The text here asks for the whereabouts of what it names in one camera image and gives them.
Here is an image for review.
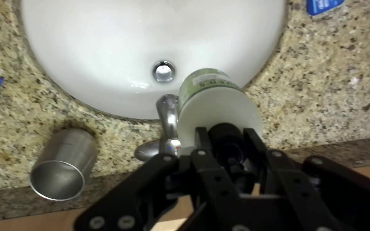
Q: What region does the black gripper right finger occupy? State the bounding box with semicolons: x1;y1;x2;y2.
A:
242;127;370;231

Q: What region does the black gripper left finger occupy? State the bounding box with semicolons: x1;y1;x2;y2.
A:
74;125;243;231

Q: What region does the green soap pump bottle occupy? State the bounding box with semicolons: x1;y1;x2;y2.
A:
176;66;266;173

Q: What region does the chrome faucet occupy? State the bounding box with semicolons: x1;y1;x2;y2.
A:
134;92;183;163

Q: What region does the metal cup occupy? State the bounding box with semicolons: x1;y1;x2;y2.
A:
29;125;101;204

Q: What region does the wood framed mirror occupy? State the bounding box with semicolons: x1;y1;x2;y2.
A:
0;163;370;231

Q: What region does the white oval sink basin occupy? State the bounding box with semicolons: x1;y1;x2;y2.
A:
20;0;289;121

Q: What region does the small blue box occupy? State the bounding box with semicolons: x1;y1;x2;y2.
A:
305;0;347;18

